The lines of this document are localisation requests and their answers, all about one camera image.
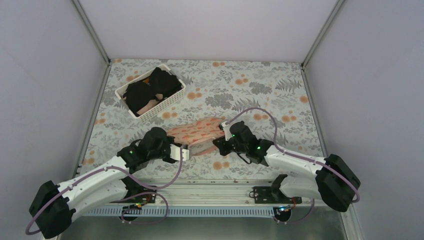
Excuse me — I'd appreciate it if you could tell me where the pink floral laundry bag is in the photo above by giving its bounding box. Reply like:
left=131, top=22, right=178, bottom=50
left=166, top=117, right=224, bottom=157

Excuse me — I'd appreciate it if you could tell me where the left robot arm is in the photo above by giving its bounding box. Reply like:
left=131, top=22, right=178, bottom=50
left=25, top=127, right=192, bottom=239

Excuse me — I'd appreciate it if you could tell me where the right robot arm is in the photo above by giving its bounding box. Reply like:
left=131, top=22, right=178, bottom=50
left=213, top=121, right=361, bottom=212

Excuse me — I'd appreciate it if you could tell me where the black bra in basket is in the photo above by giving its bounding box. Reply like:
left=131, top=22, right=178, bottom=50
left=122, top=67, right=183, bottom=117

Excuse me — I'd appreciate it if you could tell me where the floral patterned table mat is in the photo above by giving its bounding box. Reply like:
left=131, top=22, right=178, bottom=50
left=79, top=58, right=323, bottom=174

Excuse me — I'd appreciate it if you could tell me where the white perforated plastic basket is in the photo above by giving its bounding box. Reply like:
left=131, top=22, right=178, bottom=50
left=114, top=63, right=186, bottom=122

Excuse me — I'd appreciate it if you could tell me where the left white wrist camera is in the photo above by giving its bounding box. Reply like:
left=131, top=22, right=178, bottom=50
left=180, top=148, right=191, bottom=162

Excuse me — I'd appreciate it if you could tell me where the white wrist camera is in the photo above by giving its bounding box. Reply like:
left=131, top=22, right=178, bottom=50
left=219, top=121, right=233, bottom=141
left=180, top=148, right=191, bottom=162

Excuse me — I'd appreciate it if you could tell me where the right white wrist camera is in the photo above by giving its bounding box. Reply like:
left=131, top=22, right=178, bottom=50
left=219, top=121, right=233, bottom=141

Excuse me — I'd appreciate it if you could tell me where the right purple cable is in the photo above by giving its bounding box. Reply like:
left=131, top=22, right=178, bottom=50
left=221, top=107, right=361, bottom=226

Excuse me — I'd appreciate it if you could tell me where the aluminium front rail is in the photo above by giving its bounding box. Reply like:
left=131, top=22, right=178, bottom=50
left=53, top=181, right=353, bottom=208

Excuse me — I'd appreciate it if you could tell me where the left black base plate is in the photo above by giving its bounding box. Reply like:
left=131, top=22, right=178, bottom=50
left=113, top=186, right=157, bottom=205

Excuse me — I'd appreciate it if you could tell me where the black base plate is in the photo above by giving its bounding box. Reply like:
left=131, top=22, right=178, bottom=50
left=113, top=186, right=157, bottom=205
left=248, top=186, right=302, bottom=204

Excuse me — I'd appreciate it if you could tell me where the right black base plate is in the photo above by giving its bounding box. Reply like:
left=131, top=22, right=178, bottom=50
left=248, top=186, right=302, bottom=204

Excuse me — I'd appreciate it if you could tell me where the grey slotted cable duct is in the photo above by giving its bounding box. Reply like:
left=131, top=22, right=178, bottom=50
left=83, top=204, right=275, bottom=218

